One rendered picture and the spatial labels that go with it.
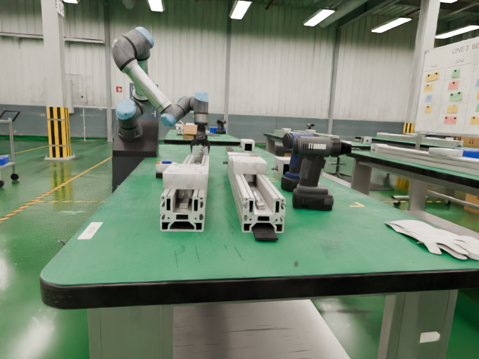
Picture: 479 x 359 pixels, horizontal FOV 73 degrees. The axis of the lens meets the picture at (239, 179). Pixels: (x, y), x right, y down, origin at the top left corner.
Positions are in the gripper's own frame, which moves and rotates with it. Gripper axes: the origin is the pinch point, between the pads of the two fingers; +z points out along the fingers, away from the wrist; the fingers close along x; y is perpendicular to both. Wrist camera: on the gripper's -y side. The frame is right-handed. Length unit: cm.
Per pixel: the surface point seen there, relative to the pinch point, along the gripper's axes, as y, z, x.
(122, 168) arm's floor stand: 32, 11, 48
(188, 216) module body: -99, 0, -1
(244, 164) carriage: -67, -9, -17
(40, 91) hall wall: 1043, -81, 591
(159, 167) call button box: -34.9, -1.4, 15.5
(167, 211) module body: -99, -2, 3
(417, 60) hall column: 647, -184, -510
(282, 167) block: -33.1, -2.8, -37.1
